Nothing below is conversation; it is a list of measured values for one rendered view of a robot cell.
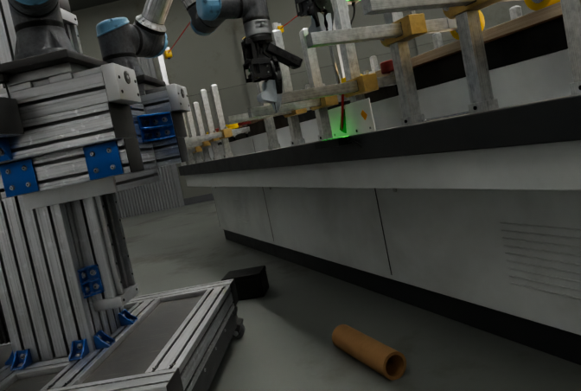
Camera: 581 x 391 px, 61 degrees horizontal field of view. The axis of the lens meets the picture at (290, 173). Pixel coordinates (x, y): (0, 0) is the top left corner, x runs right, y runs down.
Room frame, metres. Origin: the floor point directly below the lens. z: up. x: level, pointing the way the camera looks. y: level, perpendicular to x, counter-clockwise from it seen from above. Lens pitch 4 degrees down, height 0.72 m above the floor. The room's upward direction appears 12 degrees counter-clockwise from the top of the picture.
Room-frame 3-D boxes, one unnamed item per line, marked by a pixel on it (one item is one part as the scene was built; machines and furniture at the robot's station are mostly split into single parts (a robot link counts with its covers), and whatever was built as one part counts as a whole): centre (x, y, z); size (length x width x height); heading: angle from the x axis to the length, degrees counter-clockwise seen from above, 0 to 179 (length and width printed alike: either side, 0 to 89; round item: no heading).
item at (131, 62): (1.79, 0.52, 1.09); 0.15 x 0.15 x 0.10
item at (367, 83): (1.54, -0.26, 0.84); 0.13 x 0.06 x 0.05; 23
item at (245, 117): (1.96, -0.01, 0.84); 0.43 x 0.03 x 0.04; 113
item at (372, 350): (1.49, -0.12, 0.04); 0.30 x 0.08 x 0.08; 23
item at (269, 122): (2.26, 0.05, 0.92); 0.05 x 0.04 x 0.45; 23
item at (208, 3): (1.38, 0.11, 1.12); 0.11 x 0.11 x 0.08; 25
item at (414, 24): (1.31, -0.36, 0.94); 0.13 x 0.06 x 0.05; 23
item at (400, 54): (1.33, -0.35, 0.87); 0.03 x 0.03 x 0.48; 23
